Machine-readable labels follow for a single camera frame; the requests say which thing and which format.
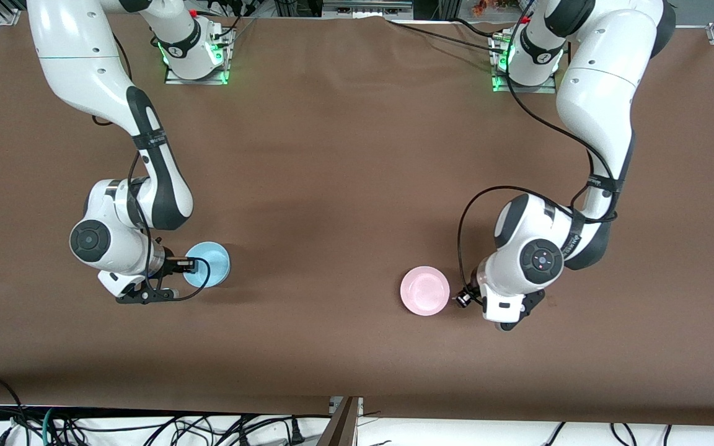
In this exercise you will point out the blue bowl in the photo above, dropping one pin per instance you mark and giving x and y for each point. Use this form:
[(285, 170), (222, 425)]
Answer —
[(214, 263)]

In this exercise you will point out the pink plate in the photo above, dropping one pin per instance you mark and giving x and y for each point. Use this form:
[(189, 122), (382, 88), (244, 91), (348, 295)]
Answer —
[(425, 291)]

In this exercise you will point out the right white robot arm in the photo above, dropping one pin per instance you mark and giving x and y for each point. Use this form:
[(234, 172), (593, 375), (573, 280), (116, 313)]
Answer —
[(84, 56)]

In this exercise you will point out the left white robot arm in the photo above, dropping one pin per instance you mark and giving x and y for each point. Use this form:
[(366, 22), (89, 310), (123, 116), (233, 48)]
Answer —
[(599, 93)]

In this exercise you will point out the brown table cover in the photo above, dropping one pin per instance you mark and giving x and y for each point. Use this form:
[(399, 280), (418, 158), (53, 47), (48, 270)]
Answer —
[(332, 186)]

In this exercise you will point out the brown wooden beam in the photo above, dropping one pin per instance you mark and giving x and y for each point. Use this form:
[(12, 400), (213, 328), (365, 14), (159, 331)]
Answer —
[(339, 427)]

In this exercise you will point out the black power plug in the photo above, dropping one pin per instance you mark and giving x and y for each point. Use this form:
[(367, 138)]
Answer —
[(296, 430)]

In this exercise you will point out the orange patterned object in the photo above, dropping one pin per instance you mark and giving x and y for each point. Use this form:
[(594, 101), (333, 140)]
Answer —
[(493, 6)]

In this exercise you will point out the silver aluminium crossbar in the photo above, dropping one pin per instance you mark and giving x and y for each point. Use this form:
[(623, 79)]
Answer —
[(366, 7)]

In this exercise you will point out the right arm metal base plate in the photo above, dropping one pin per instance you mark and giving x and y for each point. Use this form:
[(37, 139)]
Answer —
[(208, 79)]

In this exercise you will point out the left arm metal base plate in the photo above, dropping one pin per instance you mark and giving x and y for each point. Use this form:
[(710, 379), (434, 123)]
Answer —
[(533, 88)]

